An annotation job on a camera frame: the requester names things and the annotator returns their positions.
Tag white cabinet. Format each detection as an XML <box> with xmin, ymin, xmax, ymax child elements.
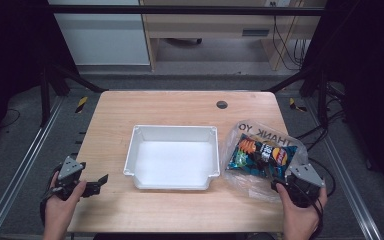
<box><xmin>47</xmin><ymin>0</ymin><xmax>151</xmax><ymax>67</ymax></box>

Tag black metal stand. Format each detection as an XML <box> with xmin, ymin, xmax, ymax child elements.
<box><xmin>39</xmin><ymin>62</ymin><xmax>107</xmax><ymax>128</ymax></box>
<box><xmin>265</xmin><ymin>64</ymin><xmax>332</xmax><ymax>130</ymax></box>

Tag thin black floor cable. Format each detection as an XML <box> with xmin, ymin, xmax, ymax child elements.
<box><xmin>0</xmin><ymin>107</ymin><xmax>22</xmax><ymax>130</ymax></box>

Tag aluminium floor rail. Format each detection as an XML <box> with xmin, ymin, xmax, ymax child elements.
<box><xmin>303</xmin><ymin>97</ymin><xmax>384</xmax><ymax>240</ymax></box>
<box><xmin>0</xmin><ymin>95</ymin><xmax>66</xmax><ymax>240</ymax></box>

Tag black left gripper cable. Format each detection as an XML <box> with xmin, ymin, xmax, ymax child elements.
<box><xmin>39</xmin><ymin>162</ymin><xmax>66</xmax><ymax>228</ymax></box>

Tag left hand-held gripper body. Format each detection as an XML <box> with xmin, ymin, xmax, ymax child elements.
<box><xmin>49</xmin><ymin>155</ymin><xmax>97</xmax><ymax>202</ymax></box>

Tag black hanging cables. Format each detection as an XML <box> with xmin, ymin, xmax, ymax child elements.
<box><xmin>270</xmin><ymin>1</ymin><xmax>310</xmax><ymax>72</ymax></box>

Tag black floor cables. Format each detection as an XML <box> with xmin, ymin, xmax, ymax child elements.
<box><xmin>294</xmin><ymin>81</ymin><xmax>349</xmax><ymax>199</ymax></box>

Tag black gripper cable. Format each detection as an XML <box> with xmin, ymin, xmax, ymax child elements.
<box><xmin>39</xmin><ymin>162</ymin><xmax>66</xmax><ymax>228</ymax></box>
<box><xmin>296</xmin><ymin>186</ymin><xmax>326</xmax><ymax>240</ymax></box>

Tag white plastic bin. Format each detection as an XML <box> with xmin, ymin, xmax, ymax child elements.
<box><xmin>123</xmin><ymin>124</ymin><xmax>221</xmax><ymax>191</ymax></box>

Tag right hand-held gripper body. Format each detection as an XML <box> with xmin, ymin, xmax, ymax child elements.
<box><xmin>271</xmin><ymin>162</ymin><xmax>326</xmax><ymax>209</ymax></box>

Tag yellow black floor tape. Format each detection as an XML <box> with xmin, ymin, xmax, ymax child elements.
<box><xmin>74</xmin><ymin>95</ymin><xmax>90</xmax><ymax>115</ymax></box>
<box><xmin>287</xmin><ymin>97</ymin><xmax>308</xmax><ymax>114</ymax></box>

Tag black horizontal frame bar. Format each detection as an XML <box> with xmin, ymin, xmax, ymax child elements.
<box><xmin>45</xmin><ymin>4</ymin><xmax>326</xmax><ymax>17</ymax></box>

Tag black chair base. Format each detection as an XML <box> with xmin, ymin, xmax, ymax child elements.
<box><xmin>162</xmin><ymin>37</ymin><xmax>204</xmax><ymax>47</ymax></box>

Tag clear plastic bag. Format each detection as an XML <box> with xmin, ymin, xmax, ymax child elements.
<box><xmin>219</xmin><ymin>119</ymin><xmax>310</xmax><ymax>204</ymax></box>

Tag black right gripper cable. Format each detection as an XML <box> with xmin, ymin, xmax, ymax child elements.
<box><xmin>296</xmin><ymin>186</ymin><xmax>326</xmax><ymax>240</ymax></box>

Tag person's right hand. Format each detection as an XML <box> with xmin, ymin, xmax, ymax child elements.
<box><xmin>275</xmin><ymin>182</ymin><xmax>329</xmax><ymax>235</ymax></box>

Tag light wooden desk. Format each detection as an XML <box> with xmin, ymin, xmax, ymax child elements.
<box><xmin>139</xmin><ymin>0</ymin><xmax>328</xmax><ymax>72</ymax></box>

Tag dark blue chips bag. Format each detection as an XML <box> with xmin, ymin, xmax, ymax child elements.
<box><xmin>225</xmin><ymin>133</ymin><xmax>299</xmax><ymax>180</ymax></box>

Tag person's left hand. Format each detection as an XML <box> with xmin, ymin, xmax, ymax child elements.
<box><xmin>43</xmin><ymin>171</ymin><xmax>88</xmax><ymax>231</ymax></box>

